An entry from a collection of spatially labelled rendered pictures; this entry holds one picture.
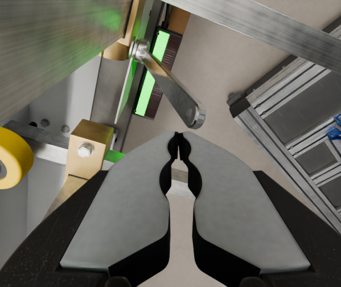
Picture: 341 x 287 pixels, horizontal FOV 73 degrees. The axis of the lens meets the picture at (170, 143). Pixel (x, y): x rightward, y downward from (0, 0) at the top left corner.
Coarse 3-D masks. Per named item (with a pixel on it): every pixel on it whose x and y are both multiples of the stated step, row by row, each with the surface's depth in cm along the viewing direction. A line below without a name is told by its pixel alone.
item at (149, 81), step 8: (160, 32) 39; (160, 40) 39; (160, 48) 40; (160, 56) 41; (152, 80) 43; (144, 88) 44; (152, 88) 44; (144, 96) 45; (144, 104) 45; (136, 112) 46; (144, 112) 46
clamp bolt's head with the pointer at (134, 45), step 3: (135, 36) 26; (135, 39) 26; (132, 42) 25; (135, 42) 25; (132, 45) 25; (135, 45) 25; (132, 48) 26; (135, 48) 26; (147, 48) 26; (129, 51) 26; (132, 51) 26; (129, 54) 26; (132, 54) 26; (129, 57) 26; (132, 57) 26
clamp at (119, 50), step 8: (136, 0) 22; (144, 0) 25; (136, 8) 22; (128, 16) 22; (136, 16) 23; (128, 24) 23; (136, 24) 24; (128, 32) 23; (136, 32) 26; (120, 40) 24; (128, 40) 24; (112, 48) 24; (120, 48) 25; (128, 48) 26; (104, 56) 25; (112, 56) 25; (120, 56) 25; (128, 56) 27
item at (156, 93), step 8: (176, 40) 39; (168, 48) 40; (176, 48) 40; (168, 56) 41; (168, 64) 41; (160, 88) 44; (152, 96) 45; (160, 96) 44; (152, 104) 45; (152, 112) 46
